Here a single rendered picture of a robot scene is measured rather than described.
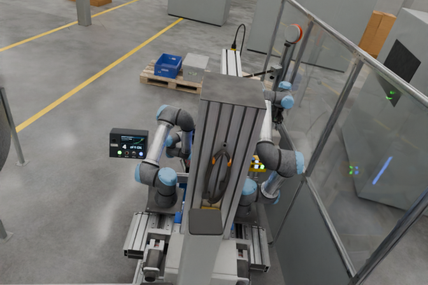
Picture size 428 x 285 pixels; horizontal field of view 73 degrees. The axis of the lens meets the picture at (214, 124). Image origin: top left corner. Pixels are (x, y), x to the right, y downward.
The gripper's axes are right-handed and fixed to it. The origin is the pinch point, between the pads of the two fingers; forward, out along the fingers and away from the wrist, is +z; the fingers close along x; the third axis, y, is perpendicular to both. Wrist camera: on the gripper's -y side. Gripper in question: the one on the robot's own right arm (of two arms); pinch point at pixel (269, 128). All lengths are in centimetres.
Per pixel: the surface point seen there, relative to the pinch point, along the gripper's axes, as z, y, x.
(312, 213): 61, 21, 46
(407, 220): -9, 79, 45
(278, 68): -10, -83, 26
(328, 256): 63, 54, 46
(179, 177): 65, -13, -55
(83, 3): 95, -600, -291
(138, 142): 28, -9, -88
